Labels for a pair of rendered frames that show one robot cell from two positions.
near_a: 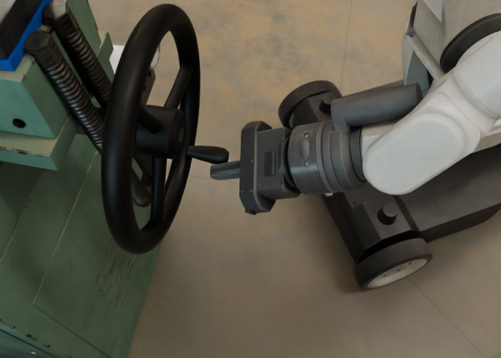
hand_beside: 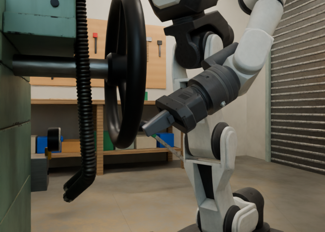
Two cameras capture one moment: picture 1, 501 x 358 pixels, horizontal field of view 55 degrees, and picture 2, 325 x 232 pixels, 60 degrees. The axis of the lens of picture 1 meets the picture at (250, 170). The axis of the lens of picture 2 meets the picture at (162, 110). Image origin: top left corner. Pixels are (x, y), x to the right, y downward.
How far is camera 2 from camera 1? 64 cm
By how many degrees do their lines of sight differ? 64
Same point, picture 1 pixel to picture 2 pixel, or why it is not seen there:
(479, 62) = (251, 22)
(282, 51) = not seen: outside the picture
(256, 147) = (170, 97)
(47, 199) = (7, 155)
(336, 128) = (211, 65)
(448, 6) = not seen: hidden behind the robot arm
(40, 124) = (70, 4)
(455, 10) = not seen: hidden behind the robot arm
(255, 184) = (182, 103)
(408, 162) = (255, 49)
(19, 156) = (48, 22)
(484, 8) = (217, 116)
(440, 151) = (263, 39)
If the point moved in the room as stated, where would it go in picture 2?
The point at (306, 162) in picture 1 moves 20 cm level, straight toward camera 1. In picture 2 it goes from (207, 78) to (272, 62)
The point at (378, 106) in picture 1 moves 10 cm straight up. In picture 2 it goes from (224, 50) to (224, 5)
